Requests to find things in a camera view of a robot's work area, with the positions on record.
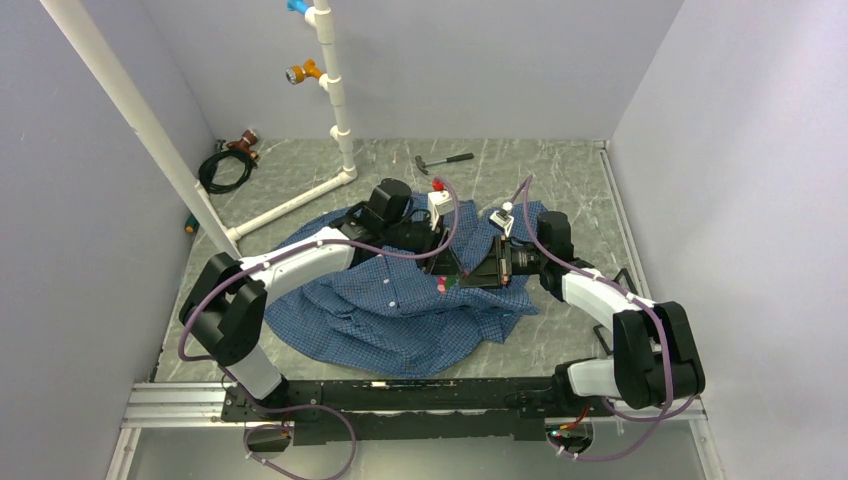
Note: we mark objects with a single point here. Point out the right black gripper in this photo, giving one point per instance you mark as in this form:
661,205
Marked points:
495,269

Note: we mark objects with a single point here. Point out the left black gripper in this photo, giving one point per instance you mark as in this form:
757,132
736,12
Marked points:
446,264

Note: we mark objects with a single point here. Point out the pink flower brooch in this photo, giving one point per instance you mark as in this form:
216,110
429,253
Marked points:
445,283

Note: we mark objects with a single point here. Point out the blue checkered shirt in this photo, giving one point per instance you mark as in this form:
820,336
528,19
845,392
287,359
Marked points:
386,316

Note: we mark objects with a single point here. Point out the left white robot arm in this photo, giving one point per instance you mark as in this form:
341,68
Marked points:
225,310

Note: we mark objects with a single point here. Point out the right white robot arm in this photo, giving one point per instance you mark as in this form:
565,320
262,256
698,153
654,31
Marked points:
654,356

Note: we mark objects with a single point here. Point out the green orange screwdriver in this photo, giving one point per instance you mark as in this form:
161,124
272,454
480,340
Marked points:
191,225

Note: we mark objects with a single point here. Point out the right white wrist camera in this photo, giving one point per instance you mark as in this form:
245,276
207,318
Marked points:
503,220

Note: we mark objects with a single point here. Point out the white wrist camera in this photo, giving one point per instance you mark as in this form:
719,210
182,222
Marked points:
439,204
503,220

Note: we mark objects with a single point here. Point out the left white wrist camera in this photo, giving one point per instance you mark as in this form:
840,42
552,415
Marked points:
439,204

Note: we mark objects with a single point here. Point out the black handled hammer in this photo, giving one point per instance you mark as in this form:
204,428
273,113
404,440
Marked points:
424,165

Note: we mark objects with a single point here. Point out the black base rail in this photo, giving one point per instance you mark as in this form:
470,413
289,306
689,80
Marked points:
520,408

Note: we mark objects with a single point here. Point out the orange hose nozzle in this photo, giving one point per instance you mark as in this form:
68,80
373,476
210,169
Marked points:
297,74

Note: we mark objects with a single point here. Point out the blue hose nozzle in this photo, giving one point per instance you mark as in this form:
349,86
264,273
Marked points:
299,6

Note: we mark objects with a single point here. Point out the white PVC pipe frame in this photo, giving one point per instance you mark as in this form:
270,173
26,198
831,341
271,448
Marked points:
163,140

